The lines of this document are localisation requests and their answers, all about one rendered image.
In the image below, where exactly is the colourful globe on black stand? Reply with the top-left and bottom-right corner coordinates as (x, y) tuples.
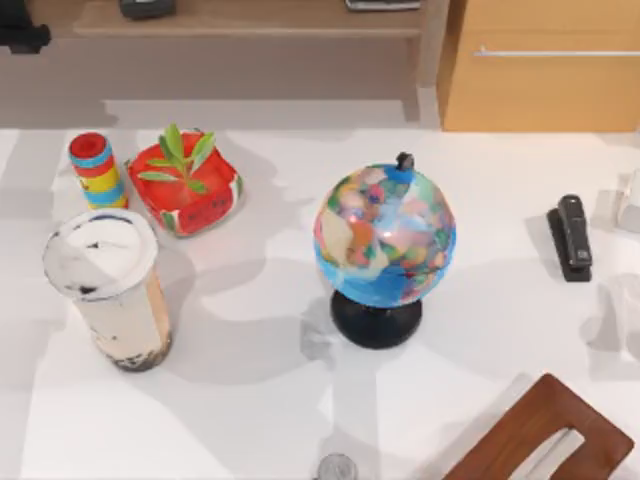
(313, 152), (457, 350)

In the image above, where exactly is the red plant pot with greens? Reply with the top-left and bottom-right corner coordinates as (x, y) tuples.
(124, 122), (245, 239)

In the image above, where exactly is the wooden open shelf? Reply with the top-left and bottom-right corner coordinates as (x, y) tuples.
(0, 0), (450, 132)

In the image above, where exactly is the bubble tea cup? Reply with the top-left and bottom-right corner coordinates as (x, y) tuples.
(42, 209), (175, 373)

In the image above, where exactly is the stack of coloured rings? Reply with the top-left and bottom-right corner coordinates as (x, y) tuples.
(68, 131), (130, 211)

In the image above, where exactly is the dark flat book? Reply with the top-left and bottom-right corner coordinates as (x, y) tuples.
(344, 0), (422, 12)

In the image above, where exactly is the black stapler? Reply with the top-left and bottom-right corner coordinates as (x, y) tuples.
(545, 194), (594, 283)

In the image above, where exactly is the pale wooden cupboard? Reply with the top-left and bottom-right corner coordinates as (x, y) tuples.
(435, 0), (640, 133)

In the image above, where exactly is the brown wooden tray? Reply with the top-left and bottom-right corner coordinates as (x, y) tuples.
(442, 372), (636, 480)

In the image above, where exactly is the black device on shelf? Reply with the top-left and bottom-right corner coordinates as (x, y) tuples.
(118, 0), (179, 21)

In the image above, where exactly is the white rounded object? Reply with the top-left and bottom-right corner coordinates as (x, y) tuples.
(617, 167), (640, 234)

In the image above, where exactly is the black object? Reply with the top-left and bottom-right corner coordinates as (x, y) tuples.
(0, 22), (53, 55)

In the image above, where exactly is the long metal handle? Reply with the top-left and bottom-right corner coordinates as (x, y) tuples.
(472, 45), (640, 58)

